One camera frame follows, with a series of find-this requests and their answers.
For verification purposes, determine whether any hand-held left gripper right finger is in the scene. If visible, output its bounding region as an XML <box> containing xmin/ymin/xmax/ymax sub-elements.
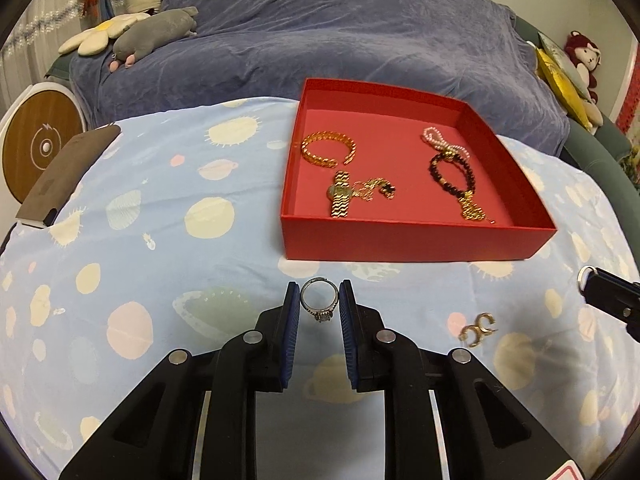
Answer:
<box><xmin>338</xmin><ymin>280</ymin><xmax>572</xmax><ymax>480</ymax></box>

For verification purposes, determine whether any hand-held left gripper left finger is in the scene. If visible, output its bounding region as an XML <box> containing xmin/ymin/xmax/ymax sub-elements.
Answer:
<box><xmin>60</xmin><ymin>281</ymin><xmax>301</xmax><ymax>480</ymax></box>

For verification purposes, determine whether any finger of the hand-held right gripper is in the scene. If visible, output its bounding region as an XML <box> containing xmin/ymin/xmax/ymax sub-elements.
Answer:
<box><xmin>576</xmin><ymin>265</ymin><xmax>640</xmax><ymax>344</ymax></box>

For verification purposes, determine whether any silver gemstone ring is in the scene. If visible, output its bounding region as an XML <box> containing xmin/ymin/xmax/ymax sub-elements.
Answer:
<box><xmin>299</xmin><ymin>277</ymin><xmax>342</xmax><ymax>324</ymax></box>

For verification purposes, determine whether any red cardboard box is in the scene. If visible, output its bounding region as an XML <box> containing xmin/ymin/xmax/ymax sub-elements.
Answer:
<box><xmin>279</xmin><ymin>77</ymin><xmax>559</xmax><ymax>262</ymax></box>

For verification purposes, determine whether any gold wrist watch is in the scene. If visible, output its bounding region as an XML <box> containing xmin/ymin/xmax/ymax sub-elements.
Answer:
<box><xmin>326</xmin><ymin>170</ymin><xmax>353</xmax><ymax>219</ymax></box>

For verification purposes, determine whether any gold chain necklace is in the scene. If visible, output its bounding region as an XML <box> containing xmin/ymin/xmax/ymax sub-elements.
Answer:
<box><xmin>350</xmin><ymin>176</ymin><xmax>398</xmax><ymax>204</ymax></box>

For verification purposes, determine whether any gold cuff bracelet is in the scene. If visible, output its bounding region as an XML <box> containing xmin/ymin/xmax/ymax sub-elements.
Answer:
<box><xmin>301</xmin><ymin>130</ymin><xmax>358</xmax><ymax>169</ymax></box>

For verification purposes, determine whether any dark bead bracelet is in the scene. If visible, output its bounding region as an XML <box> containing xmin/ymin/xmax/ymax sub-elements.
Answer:
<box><xmin>428</xmin><ymin>152</ymin><xmax>477</xmax><ymax>199</ymax></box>

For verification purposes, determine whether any white pearl bracelet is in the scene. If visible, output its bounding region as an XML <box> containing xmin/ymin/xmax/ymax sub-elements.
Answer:
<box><xmin>421</xmin><ymin>126</ymin><xmax>471</xmax><ymax>157</ymax></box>

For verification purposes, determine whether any green sofa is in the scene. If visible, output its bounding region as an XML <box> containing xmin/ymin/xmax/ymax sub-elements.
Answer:
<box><xmin>512</xmin><ymin>15</ymin><xmax>640</xmax><ymax>196</ymax></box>

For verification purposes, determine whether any planet print tablecloth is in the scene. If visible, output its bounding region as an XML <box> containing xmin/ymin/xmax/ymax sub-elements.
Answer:
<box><xmin>0</xmin><ymin>96</ymin><xmax>640</xmax><ymax>480</ymax></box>

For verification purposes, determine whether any yellow pillow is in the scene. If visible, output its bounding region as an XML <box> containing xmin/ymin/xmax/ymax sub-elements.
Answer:
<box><xmin>535</xmin><ymin>46</ymin><xmax>595</xmax><ymax>131</ymax></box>

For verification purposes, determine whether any red monkey plush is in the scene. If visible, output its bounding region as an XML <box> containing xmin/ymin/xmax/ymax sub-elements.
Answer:
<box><xmin>564</xmin><ymin>30</ymin><xmax>602</xmax><ymax>105</ymax></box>

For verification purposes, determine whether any silver pillow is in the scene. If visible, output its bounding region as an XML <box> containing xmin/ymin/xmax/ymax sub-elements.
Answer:
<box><xmin>538</xmin><ymin>31</ymin><xmax>592</xmax><ymax>101</ymax></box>

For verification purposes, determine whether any brown notebook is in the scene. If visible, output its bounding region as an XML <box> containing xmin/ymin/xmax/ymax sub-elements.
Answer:
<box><xmin>15</xmin><ymin>124</ymin><xmax>122</xmax><ymax>228</ymax></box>

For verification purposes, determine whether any blue sofa blanket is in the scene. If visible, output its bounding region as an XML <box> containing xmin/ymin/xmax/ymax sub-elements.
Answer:
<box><xmin>69</xmin><ymin>0</ymin><xmax>571</xmax><ymax>157</ymax></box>

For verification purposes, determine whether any round wooden white device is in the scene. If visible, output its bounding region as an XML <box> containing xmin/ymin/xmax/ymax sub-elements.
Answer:
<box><xmin>0</xmin><ymin>82</ymin><xmax>89</xmax><ymax>209</ymax></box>

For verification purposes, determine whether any grey plush toy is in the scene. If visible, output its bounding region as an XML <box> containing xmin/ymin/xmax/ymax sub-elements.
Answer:
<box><xmin>109</xmin><ymin>6</ymin><xmax>199</xmax><ymax>73</ymax></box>

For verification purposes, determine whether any flower shaped pillow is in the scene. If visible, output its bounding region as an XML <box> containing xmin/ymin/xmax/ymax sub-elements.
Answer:
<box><xmin>58</xmin><ymin>12</ymin><xmax>151</xmax><ymax>57</ymax></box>

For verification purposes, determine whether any white curtain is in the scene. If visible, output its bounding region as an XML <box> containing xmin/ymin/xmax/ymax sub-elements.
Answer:
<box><xmin>0</xmin><ymin>0</ymin><xmax>108</xmax><ymax>111</ymax></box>

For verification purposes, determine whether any red wall decoration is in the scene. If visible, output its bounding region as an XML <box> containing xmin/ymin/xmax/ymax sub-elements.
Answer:
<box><xmin>615</xmin><ymin>45</ymin><xmax>640</xmax><ymax>136</ymax></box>

